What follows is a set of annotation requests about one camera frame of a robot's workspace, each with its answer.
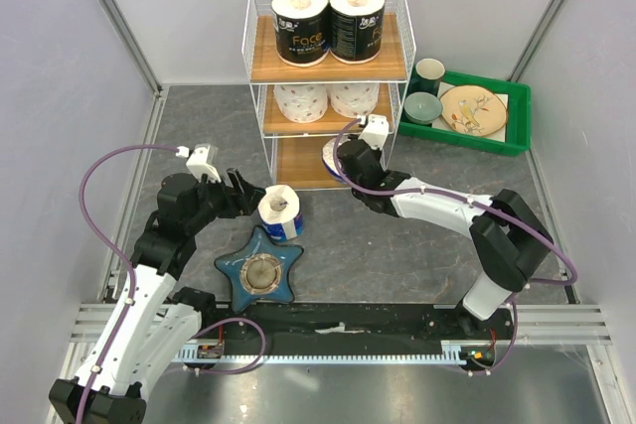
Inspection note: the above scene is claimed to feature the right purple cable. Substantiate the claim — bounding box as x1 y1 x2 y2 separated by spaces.
332 118 579 380

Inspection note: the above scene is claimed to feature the purple cable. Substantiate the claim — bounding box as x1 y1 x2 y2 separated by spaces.
332 118 579 380
77 144 267 424

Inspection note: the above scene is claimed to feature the black paper roll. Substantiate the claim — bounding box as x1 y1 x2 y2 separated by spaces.
270 0 330 68
329 0 386 64

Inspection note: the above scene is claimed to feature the green ceramic bowl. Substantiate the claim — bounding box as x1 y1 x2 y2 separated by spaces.
403 92 442 126

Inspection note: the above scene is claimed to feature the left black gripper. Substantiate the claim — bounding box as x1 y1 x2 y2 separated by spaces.
185 168 265 234

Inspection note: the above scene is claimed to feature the bird pattern ceramic plate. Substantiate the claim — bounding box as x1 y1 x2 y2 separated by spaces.
438 84 509 136

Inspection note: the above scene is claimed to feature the green plastic tray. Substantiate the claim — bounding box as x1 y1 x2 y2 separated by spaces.
398 71 532 157

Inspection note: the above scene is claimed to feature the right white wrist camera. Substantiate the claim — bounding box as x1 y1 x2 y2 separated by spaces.
359 114 390 151

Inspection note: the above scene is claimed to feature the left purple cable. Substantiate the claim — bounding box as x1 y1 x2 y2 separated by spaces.
77 144 267 424

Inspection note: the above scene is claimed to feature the dark green cup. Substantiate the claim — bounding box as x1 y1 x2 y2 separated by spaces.
415 59 445 96

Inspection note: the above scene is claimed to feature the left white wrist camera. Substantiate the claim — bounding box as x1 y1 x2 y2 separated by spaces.
175 143 221 184

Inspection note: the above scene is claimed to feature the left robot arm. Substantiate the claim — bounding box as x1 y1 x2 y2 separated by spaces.
49 169 265 423

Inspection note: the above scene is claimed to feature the white floral paper roll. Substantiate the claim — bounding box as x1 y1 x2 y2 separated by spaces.
327 82 380 118
273 83 328 123

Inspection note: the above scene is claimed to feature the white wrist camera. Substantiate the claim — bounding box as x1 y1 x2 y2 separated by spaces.
175 143 221 184
359 114 390 151

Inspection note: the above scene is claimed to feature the blue paper roll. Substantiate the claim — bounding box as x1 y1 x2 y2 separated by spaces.
321 138 344 184
257 185 304 242

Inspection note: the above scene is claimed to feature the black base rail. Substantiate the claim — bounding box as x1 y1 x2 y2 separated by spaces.
195 303 513 354

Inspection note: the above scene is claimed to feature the white wire three-tier shelf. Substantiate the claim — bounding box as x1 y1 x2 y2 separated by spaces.
241 0 416 191

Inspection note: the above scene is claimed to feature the blue star-shaped dish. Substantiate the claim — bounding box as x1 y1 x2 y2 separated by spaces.
214 225 304 313

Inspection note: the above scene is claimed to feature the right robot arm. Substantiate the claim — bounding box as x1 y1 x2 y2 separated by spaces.
335 139 553 339

